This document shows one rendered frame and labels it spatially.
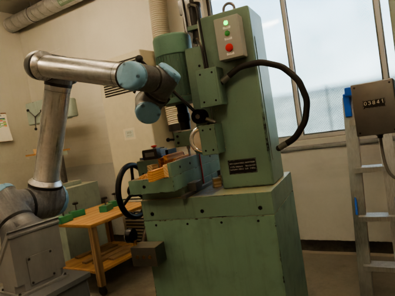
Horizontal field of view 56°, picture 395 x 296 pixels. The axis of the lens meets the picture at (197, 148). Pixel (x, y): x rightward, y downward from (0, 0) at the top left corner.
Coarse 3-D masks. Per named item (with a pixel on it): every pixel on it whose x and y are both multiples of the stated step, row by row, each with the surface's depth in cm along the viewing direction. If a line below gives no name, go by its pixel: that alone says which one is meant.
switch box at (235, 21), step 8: (232, 16) 142; (240, 16) 145; (216, 24) 145; (232, 24) 143; (240, 24) 144; (216, 32) 145; (224, 32) 144; (232, 32) 143; (240, 32) 142; (216, 40) 146; (224, 40) 144; (232, 40) 143; (240, 40) 142; (224, 48) 145; (240, 48) 142; (224, 56) 145; (232, 56) 144; (240, 56) 144
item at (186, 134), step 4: (176, 132) 172; (180, 132) 171; (184, 132) 171; (188, 132) 170; (176, 136) 172; (180, 136) 172; (184, 136) 171; (188, 136) 170; (176, 140) 173; (180, 140) 172; (184, 140) 171; (188, 140) 170; (176, 144) 173; (180, 144) 172; (184, 144) 171; (188, 144) 171; (188, 148) 174
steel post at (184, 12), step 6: (180, 0) 309; (186, 0) 306; (192, 0) 308; (180, 6) 309; (186, 6) 306; (180, 12) 310; (186, 12) 307; (186, 18) 308; (186, 24) 307; (186, 30) 307; (192, 42) 308
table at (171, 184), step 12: (204, 168) 177; (216, 168) 191; (132, 180) 155; (144, 180) 152; (156, 180) 150; (168, 180) 148; (180, 180) 153; (192, 180) 163; (132, 192) 155; (144, 192) 153; (156, 192) 151
